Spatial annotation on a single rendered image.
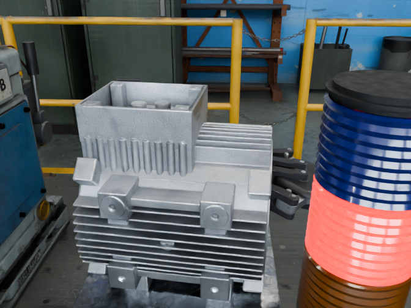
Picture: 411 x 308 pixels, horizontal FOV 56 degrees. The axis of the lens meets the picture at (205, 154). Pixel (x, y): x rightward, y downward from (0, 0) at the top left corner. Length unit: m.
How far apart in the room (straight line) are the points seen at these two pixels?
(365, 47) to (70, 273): 4.84
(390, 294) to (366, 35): 5.05
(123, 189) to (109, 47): 2.84
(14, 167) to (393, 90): 0.55
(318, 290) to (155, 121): 0.23
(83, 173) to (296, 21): 4.69
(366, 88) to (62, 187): 0.87
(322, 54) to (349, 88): 4.44
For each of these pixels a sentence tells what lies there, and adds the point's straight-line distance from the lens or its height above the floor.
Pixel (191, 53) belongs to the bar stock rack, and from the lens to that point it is 4.34.
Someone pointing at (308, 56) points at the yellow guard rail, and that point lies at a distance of 2.28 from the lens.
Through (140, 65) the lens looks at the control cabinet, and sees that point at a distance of 3.16.
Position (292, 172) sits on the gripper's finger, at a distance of 0.43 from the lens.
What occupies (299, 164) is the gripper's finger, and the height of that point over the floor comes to 1.07.
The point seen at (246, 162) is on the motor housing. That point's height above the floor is 1.09.
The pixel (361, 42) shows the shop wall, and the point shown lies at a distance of 5.23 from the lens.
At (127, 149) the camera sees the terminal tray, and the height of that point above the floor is 1.10.
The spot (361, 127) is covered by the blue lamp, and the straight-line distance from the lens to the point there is 0.18.
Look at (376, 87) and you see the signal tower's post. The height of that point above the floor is 1.22.
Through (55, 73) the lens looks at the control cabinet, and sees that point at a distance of 3.40.
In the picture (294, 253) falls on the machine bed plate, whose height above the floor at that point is 0.80.
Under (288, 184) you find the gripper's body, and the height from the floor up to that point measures 1.06.
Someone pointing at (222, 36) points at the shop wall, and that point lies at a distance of 4.97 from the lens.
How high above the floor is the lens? 1.26
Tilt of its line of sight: 25 degrees down
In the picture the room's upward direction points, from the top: straight up
